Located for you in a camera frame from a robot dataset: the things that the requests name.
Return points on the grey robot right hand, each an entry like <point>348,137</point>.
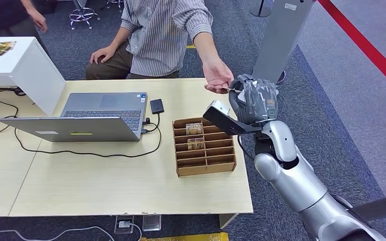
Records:
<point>254,99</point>

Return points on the person's right hand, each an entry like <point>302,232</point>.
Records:
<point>102,54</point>

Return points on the standing person's hand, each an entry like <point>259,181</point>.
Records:
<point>40,20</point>

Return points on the person's left hand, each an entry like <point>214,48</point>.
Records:
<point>218,75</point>

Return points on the patterned hotel card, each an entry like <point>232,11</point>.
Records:
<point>194,128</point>
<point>195,143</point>
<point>228,89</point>

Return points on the person's left forearm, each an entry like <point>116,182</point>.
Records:
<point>206,48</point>

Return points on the person's right forearm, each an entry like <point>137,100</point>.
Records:
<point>119,38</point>

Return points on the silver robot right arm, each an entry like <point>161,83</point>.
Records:
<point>296,186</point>

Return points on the standing person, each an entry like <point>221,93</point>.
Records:
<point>0,16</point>

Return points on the seated person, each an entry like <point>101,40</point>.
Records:
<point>159,36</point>

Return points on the brown wooden card organizer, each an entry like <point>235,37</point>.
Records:
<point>206,163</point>

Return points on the black round floor base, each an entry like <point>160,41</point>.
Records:
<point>281,77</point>

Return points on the yellow floor marker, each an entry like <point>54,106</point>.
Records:
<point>190,47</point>

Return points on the chrome chair base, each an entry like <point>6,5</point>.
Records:
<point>83,15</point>
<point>113,3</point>

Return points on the white box cabinet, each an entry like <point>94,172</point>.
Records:
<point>30,73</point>

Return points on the grey open laptop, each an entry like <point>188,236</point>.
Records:
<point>106,108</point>

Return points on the grey standing kiosk pillar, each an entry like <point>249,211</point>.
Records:
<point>279,40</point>

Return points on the black external drive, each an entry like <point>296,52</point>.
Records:
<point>157,106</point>

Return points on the black tangled desk item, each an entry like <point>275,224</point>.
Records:
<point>13,89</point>

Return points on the red barrier belt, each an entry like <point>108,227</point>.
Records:
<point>362,43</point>

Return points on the pale table leg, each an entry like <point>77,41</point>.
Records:
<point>227,220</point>

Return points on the black round robot part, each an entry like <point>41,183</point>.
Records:
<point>341,200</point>

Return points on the yellow patterned package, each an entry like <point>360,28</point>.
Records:
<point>193,237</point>

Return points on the metal floor socket cover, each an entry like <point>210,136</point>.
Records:
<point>151,223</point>

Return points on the dark grey robot bar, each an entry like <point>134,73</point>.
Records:
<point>382,206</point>

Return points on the white power plug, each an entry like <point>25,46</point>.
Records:
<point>124,224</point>

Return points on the floor power socket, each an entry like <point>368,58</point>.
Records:
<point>123,229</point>

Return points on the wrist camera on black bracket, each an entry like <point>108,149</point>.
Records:
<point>226,124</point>

